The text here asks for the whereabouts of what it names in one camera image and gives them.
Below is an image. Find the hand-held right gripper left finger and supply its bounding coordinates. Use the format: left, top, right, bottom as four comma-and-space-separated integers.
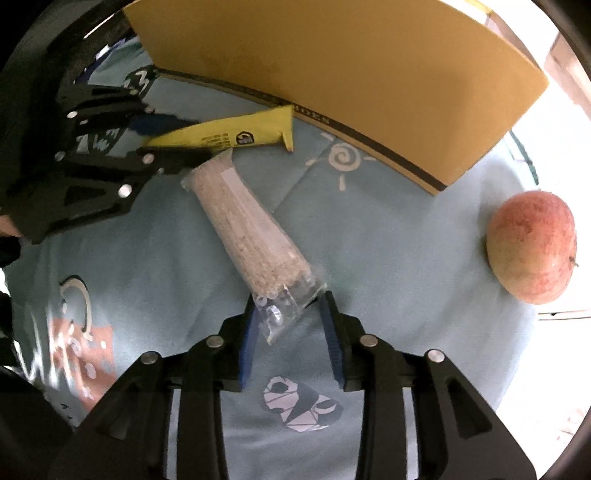
51, 293, 257, 480

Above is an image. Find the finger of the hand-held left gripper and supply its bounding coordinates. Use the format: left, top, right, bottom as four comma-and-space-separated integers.
14, 147, 223, 245
58, 84, 206, 140

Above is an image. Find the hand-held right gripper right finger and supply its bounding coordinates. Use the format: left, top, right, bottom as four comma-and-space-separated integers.
321, 291, 539, 480

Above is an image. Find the yellow clear corn packet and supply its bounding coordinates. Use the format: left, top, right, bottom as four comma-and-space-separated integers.
139, 105, 329, 346

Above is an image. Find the yellow cardboard box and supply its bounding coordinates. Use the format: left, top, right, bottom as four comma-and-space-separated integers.
124, 0, 550, 197

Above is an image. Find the teal printed blanket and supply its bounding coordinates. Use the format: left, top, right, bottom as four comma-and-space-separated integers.
0, 34, 543, 480

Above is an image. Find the red apple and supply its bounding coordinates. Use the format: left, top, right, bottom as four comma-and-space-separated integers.
486, 191, 578, 305

